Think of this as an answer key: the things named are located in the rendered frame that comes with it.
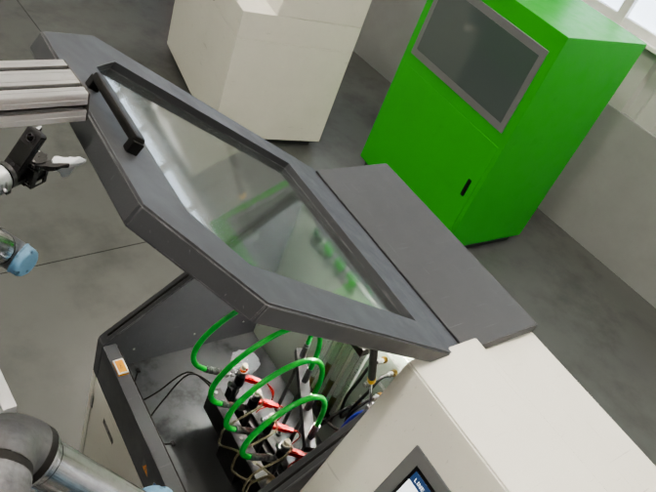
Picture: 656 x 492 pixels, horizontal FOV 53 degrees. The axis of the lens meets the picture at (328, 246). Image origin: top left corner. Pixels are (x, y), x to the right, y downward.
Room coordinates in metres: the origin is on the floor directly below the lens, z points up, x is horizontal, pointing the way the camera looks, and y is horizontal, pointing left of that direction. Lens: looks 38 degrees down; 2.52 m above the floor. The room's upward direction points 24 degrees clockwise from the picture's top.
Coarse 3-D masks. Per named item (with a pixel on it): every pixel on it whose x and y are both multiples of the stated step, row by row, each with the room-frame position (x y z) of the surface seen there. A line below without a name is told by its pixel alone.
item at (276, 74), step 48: (192, 0) 4.49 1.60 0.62; (240, 0) 3.93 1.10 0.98; (288, 0) 3.96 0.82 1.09; (336, 0) 4.17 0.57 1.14; (192, 48) 4.34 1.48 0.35; (240, 48) 3.82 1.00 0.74; (288, 48) 4.03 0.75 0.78; (336, 48) 4.24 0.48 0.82; (240, 96) 3.88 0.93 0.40; (288, 96) 4.09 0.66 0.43
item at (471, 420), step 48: (432, 384) 0.97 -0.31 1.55; (480, 384) 1.03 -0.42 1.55; (384, 432) 0.93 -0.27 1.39; (432, 432) 0.90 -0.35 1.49; (480, 432) 0.90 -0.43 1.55; (528, 432) 0.95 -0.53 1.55; (336, 480) 0.91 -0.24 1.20; (480, 480) 0.82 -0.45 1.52; (528, 480) 0.84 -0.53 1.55; (576, 480) 0.89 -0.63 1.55
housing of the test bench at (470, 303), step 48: (336, 192) 1.57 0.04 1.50; (384, 192) 1.67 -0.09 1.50; (384, 240) 1.45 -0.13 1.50; (432, 240) 1.54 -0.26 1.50; (432, 288) 1.34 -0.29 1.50; (480, 288) 1.42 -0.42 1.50; (480, 336) 1.24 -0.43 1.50; (528, 336) 1.35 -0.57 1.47; (528, 384) 1.18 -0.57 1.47; (576, 384) 1.25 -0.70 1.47; (576, 432) 1.09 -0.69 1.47; (624, 432) 1.16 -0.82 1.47; (624, 480) 1.02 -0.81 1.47
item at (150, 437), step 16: (112, 352) 1.17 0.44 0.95; (112, 368) 1.12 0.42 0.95; (128, 368) 1.14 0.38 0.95; (112, 384) 1.11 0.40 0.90; (128, 384) 1.10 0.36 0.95; (112, 400) 1.10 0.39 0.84; (128, 400) 1.05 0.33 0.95; (128, 416) 1.03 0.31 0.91; (144, 416) 1.02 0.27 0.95; (128, 432) 1.02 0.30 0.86; (144, 432) 0.98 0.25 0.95; (128, 448) 1.00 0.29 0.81; (144, 448) 0.95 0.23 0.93; (160, 448) 0.96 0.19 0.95; (160, 464) 0.92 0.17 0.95; (144, 480) 0.93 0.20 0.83; (160, 480) 0.88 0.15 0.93; (176, 480) 0.89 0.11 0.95
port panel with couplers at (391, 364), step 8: (384, 352) 1.25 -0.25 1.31; (384, 360) 1.23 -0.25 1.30; (392, 360) 1.22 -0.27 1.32; (400, 360) 1.21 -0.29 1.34; (384, 368) 1.23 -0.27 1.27; (392, 368) 1.22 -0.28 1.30; (400, 368) 1.20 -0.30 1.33; (376, 376) 1.23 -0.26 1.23; (392, 376) 1.20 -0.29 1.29; (368, 384) 1.22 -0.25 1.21; (384, 384) 1.21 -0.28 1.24; (360, 392) 1.25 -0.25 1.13; (376, 392) 1.22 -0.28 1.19; (352, 400) 1.25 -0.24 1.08; (360, 408) 1.23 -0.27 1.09
